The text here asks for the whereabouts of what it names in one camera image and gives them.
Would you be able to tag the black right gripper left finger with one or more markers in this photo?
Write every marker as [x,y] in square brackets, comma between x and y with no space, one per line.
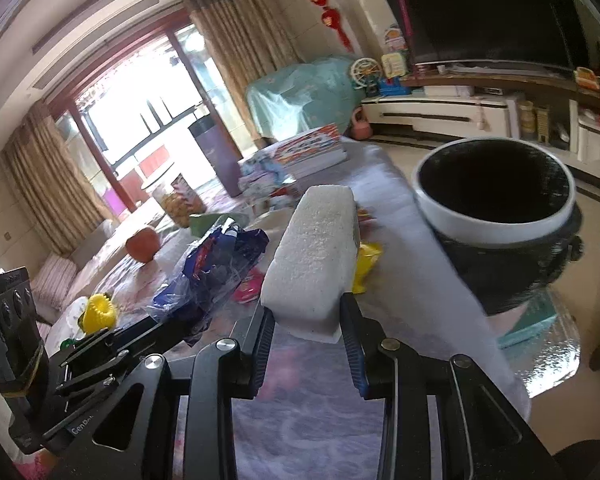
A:
[132,434]

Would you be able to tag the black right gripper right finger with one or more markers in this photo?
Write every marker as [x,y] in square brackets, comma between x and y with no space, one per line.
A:
[442,418]

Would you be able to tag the yellow snack bag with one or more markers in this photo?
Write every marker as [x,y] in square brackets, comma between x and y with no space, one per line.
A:
[368,256]

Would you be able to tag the white foam block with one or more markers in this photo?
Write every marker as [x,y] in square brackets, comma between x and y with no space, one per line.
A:
[314,264]

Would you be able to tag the white trash bin black liner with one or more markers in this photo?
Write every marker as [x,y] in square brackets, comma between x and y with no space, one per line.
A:
[505,213]

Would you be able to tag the yellow foam fruit net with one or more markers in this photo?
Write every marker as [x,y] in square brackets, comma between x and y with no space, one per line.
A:
[99,314]

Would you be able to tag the silver foil floor mat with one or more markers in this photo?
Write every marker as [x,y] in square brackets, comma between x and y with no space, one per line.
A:
[543,348]

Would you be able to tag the striped sofa cushion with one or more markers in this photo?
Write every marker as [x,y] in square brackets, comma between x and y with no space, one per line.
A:
[51,285]

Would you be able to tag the floral lavender tablecloth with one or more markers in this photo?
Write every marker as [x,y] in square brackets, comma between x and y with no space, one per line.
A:
[308,420]

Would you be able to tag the red apple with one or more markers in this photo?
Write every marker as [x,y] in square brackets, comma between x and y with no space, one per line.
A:
[143,245]

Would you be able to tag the pink drink bottle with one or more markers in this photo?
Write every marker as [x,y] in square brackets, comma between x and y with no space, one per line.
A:
[250,287]

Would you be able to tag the blue plastic wrapper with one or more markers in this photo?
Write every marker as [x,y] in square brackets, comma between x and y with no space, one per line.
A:
[204,281]

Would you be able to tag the left beige curtain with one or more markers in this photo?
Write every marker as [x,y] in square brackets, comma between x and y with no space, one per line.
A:
[62,205]

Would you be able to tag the beige curtain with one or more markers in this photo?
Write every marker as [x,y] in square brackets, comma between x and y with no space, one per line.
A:
[62,205]
[247,41]

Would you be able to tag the green snack packet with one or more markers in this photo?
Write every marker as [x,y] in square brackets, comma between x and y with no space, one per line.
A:
[201,224]

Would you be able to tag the clear jar of snacks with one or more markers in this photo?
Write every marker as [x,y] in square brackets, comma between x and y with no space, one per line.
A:
[178,200]

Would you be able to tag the crumpled blue white cloth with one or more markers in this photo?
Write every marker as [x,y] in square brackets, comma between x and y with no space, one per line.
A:
[262,176]

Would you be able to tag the purple thermos bottle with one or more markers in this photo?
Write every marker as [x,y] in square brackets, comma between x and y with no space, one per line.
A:
[220,154]

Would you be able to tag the pink kettlebell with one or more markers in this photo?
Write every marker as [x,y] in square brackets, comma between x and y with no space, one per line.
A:
[361,129]

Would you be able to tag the stack of picture books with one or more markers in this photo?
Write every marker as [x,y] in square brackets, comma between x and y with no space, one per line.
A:
[309,152]

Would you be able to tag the white tv cabinet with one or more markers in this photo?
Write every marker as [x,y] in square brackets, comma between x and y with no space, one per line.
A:
[557,114]

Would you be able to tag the teal covered furniture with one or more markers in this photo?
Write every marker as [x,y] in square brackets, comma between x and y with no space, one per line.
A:
[304,96]

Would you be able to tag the toy ferris wheel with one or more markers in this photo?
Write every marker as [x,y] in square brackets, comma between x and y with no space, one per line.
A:
[366,75]

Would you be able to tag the toy telephone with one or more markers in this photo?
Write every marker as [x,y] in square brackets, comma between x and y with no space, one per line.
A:
[394,65]

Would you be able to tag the right beige curtain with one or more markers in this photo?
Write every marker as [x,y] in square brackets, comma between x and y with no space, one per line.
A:
[247,41]

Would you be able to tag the black flat screen television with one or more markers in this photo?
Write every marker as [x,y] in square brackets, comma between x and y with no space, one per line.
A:
[555,34]

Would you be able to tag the balcony sliding door frame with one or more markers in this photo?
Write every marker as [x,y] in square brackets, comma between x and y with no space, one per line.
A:
[126,112]

